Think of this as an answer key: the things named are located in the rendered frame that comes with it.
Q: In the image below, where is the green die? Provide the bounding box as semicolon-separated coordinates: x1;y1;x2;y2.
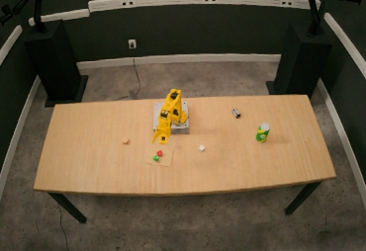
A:
152;155;159;162

